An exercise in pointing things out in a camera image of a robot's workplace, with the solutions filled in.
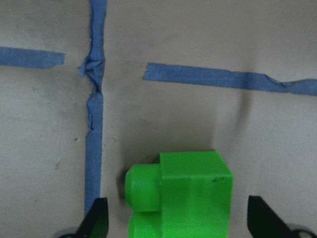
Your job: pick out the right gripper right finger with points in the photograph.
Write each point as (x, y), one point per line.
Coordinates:
(263, 222)

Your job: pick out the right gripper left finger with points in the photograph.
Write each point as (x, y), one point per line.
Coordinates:
(95, 223)

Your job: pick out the green toy block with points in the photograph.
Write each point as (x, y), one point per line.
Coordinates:
(184, 195)

